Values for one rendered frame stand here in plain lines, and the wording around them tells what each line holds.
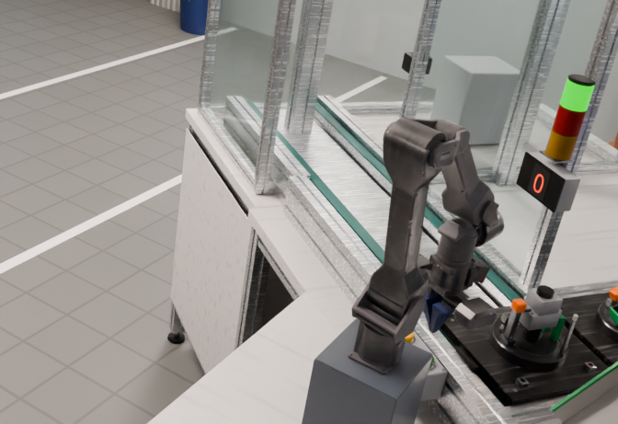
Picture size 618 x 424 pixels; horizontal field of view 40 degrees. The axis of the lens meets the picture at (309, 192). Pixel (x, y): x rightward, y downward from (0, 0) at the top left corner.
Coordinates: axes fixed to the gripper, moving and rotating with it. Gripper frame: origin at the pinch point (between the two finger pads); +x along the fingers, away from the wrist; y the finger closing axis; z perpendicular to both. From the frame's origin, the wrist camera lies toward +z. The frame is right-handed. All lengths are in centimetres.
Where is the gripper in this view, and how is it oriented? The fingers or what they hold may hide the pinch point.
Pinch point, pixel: (437, 315)
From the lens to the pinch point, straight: 145.1
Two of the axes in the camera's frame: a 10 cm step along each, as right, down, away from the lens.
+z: 8.0, -1.5, 5.8
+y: -5.8, -4.5, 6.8
